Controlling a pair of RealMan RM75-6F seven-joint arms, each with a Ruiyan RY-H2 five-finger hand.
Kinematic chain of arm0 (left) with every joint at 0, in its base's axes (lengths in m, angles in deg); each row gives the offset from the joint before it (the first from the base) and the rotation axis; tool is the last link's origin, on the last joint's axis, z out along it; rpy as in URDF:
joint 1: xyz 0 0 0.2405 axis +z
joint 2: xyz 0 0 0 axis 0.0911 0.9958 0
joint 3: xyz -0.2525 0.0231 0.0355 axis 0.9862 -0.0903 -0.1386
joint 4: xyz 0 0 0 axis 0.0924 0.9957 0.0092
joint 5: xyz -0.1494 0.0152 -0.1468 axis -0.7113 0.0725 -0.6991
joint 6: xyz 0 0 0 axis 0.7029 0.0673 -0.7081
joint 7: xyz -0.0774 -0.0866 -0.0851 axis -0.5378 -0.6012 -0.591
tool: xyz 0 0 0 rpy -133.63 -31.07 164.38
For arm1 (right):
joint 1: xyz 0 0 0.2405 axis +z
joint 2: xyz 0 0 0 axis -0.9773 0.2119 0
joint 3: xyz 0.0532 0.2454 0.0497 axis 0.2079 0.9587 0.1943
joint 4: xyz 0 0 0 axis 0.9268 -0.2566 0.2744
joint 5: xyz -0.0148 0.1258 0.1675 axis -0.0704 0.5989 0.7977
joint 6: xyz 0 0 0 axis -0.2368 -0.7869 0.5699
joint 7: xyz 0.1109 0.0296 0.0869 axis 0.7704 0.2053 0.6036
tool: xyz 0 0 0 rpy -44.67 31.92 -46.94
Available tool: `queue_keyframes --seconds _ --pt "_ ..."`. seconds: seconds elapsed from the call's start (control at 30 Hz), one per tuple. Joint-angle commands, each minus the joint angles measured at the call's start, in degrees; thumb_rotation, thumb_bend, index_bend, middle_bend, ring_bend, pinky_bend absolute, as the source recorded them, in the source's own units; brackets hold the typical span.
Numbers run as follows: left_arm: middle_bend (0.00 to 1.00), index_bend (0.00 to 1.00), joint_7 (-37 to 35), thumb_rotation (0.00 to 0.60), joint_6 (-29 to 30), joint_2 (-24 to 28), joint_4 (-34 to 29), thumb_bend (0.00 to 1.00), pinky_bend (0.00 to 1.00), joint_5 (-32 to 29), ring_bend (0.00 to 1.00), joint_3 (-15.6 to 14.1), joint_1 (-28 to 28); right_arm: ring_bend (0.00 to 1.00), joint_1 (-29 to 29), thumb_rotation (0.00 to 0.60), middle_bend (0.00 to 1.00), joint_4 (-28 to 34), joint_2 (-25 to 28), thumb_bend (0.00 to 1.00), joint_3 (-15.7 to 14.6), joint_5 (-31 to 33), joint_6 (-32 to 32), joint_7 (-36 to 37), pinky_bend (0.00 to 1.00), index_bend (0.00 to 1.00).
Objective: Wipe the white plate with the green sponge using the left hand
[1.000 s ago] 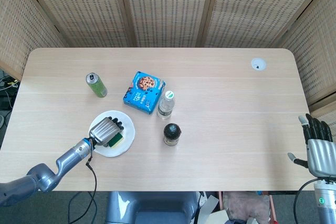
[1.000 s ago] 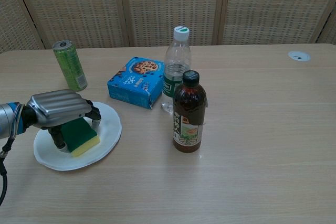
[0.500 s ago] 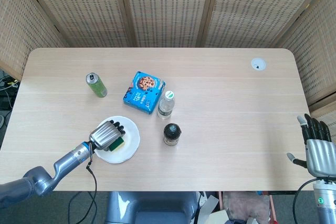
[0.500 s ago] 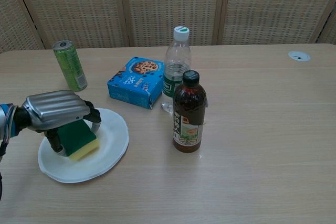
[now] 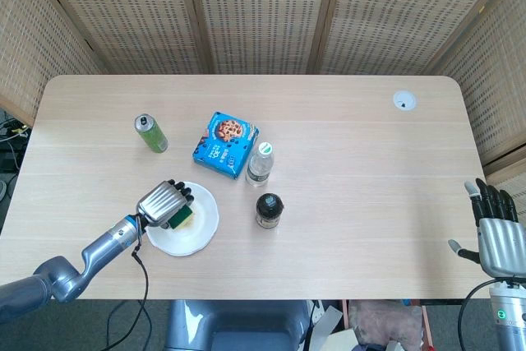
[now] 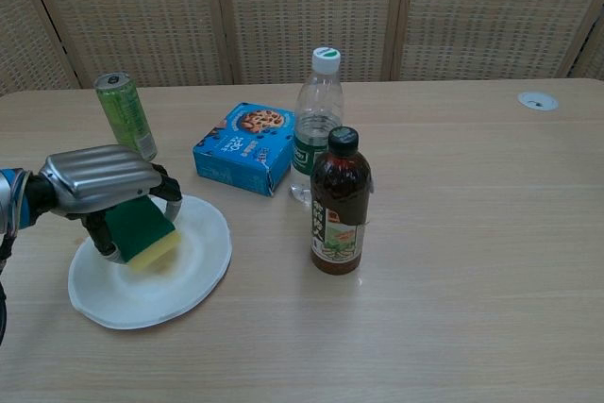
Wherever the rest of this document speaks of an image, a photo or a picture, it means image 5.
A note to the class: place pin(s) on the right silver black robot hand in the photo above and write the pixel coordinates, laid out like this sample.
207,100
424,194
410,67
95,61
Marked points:
503,248

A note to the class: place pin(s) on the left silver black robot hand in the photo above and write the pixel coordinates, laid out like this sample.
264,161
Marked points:
160,203

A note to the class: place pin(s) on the green yellow sponge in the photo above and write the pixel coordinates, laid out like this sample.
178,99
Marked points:
183,215

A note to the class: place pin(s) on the white round plate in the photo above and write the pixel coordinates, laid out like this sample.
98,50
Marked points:
197,236

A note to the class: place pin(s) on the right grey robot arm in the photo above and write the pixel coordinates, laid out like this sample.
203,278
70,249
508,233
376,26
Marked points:
509,318

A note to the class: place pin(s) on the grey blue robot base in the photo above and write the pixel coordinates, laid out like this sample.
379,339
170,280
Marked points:
238,326

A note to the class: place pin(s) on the woven bamboo screen panel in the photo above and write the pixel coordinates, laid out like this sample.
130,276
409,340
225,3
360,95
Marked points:
24,59
411,18
123,18
518,182
263,18
493,79

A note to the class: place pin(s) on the green drink can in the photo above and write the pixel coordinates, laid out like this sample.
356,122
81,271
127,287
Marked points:
153,135

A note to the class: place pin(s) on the blue cookie box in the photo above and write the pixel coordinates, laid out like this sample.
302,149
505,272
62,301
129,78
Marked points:
224,145

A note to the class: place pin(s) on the clear plastic water bottle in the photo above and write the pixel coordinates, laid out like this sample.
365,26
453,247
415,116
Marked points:
259,168

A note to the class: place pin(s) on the dark tea bottle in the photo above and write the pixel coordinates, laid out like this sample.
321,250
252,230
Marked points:
269,211

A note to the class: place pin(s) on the pink plastic bag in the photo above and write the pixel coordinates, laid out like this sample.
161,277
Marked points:
386,322

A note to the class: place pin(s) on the white power strip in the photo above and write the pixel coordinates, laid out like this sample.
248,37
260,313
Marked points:
316,310

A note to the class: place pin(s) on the white cardboard piece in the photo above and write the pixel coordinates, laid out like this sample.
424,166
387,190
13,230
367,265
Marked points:
328,326

